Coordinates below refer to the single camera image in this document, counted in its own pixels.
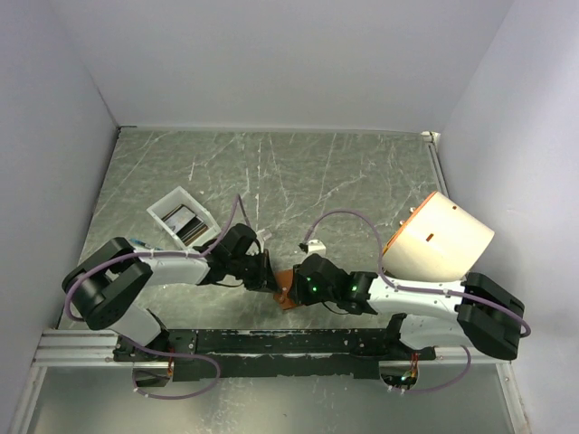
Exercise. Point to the blue pen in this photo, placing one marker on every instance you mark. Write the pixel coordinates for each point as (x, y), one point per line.
(142, 244)

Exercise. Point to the white cylinder with wooden base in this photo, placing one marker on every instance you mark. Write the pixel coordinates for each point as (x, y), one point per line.
(439, 242)

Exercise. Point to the white card box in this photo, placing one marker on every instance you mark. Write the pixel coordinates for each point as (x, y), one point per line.
(169, 202)

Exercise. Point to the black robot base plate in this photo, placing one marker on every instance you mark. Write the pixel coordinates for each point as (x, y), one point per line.
(272, 353)

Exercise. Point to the aluminium front rail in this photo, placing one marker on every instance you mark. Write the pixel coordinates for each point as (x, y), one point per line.
(82, 348)

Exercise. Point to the brown leather card holder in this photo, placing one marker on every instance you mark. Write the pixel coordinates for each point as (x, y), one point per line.
(284, 297)

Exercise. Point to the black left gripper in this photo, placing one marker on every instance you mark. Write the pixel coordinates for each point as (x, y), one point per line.
(264, 279)

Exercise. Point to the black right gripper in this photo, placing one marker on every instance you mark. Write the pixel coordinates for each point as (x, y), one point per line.
(298, 289)

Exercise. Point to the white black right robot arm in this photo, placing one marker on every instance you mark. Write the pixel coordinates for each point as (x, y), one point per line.
(475, 310)

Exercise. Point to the gold striped credit card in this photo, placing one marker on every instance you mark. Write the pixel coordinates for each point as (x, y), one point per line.
(186, 225)

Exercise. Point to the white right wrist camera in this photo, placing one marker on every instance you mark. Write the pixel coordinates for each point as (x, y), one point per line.
(313, 247)

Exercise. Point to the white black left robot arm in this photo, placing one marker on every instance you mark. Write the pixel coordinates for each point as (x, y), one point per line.
(104, 287)

